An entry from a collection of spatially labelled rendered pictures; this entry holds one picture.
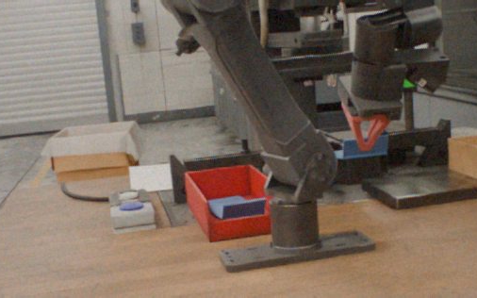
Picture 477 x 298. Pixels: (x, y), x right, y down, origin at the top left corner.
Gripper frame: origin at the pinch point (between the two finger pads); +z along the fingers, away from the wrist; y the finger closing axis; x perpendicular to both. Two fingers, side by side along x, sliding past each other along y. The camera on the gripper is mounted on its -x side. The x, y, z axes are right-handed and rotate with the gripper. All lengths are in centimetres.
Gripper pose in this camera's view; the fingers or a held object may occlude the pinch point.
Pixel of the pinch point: (364, 144)
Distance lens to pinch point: 110.2
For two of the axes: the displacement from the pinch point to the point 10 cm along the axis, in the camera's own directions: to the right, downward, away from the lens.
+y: -2.1, -5.7, 8.0
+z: -0.1, 8.2, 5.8
